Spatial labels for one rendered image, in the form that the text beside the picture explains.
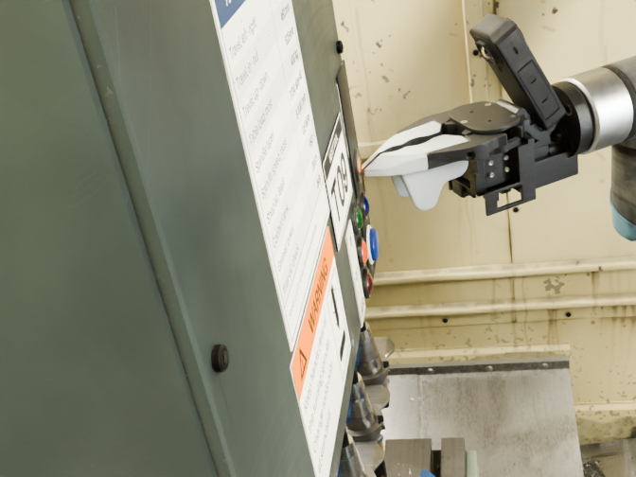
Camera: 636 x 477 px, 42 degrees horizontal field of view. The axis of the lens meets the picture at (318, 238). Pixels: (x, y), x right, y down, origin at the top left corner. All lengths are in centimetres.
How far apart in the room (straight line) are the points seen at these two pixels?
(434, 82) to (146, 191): 118
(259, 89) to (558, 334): 134
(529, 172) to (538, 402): 99
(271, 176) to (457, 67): 101
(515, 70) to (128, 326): 50
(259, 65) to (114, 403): 19
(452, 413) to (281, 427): 129
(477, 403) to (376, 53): 73
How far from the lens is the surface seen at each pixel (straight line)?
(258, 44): 44
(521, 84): 75
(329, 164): 60
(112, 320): 31
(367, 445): 108
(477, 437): 168
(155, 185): 29
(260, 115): 43
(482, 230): 156
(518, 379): 173
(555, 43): 143
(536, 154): 80
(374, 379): 116
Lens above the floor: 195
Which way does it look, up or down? 29 degrees down
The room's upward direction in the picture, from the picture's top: 11 degrees counter-clockwise
